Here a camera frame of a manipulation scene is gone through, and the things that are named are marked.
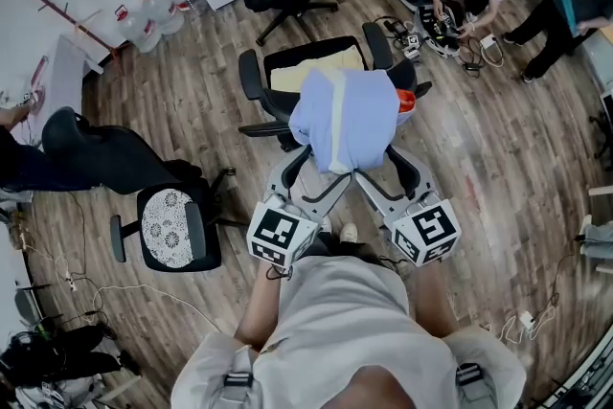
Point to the black white patterned cushion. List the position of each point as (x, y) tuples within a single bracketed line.
[(165, 225)]

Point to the white charger block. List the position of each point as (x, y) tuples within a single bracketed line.
[(526, 319)]

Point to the white power adapter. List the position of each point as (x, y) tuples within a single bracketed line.
[(489, 41)]

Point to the person's grey shirt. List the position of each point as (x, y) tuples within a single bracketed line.
[(340, 316)]

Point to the person's white shoe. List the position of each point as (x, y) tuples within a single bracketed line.
[(348, 232), (326, 224)]

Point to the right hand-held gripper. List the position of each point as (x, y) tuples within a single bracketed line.
[(428, 230)]

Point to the yellow seat cushion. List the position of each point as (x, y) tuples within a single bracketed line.
[(297, 74)]

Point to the person's left forearm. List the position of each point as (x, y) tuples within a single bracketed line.
[(261, 306)]

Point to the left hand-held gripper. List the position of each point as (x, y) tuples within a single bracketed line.
[(282, 232)]

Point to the black chair with patterned cushion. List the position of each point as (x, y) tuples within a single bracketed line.
[(120, 158)]

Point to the white side table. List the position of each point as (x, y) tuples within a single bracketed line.
[(67, 67)]

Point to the orange cloth item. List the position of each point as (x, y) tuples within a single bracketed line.
[(407, 100)]

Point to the white power strip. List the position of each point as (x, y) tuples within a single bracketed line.
[(71, 281)]

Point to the red wooden coat rack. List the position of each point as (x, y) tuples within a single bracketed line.
[(62, 12)]

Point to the light blue clothing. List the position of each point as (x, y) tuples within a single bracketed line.
[(359, 120)]

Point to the person's right forearm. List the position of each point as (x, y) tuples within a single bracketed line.
[(433, 302)]

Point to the white round floor device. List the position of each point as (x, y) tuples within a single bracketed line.
[(431, 21)]

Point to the black office chair yellow cushion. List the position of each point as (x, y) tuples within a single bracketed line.
[(282, 103)]

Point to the person's black trousers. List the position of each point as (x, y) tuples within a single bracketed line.
[(354, 249)]

